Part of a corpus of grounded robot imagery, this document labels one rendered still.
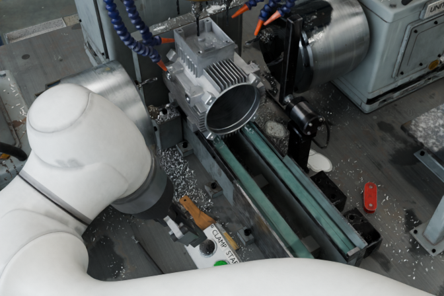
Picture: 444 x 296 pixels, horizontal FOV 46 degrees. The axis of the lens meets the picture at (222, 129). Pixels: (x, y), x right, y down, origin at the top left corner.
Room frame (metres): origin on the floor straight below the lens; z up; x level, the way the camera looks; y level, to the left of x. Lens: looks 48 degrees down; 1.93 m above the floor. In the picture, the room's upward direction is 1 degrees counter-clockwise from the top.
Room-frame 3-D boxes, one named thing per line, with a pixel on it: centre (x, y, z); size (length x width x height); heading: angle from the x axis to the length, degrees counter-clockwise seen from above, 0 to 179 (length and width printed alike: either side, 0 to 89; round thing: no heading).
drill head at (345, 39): (1.14, -0.27, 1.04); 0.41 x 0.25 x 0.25; 120
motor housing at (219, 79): (0.97, 0.02, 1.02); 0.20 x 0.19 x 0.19; 30
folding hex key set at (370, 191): (0.77, -0.38, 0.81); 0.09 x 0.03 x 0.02; 169
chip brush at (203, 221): (0.70, 0.04, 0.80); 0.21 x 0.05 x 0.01; 38
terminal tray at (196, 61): (1.01, 0.04, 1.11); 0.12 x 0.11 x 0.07; 30
